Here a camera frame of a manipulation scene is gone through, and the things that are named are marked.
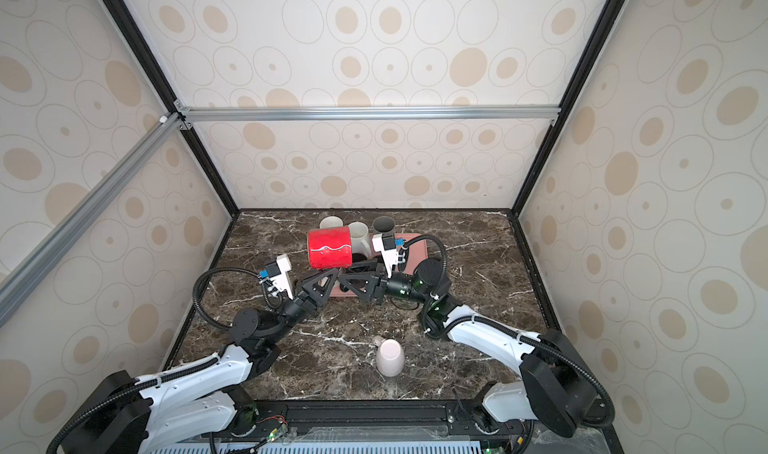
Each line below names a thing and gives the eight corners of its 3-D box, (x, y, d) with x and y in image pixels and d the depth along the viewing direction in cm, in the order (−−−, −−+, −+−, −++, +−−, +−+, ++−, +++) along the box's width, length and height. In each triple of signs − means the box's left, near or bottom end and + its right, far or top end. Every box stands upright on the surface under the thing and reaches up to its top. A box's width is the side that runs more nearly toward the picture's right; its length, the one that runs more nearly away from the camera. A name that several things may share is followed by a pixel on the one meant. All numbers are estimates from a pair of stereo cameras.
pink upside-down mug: (375, 377, 82) (373, 366, 75) (376, 343, 88) (374, 330, 81) (403, 377, 82) (404, 366, 75) (402, 343, 88) (403, 330, 81)
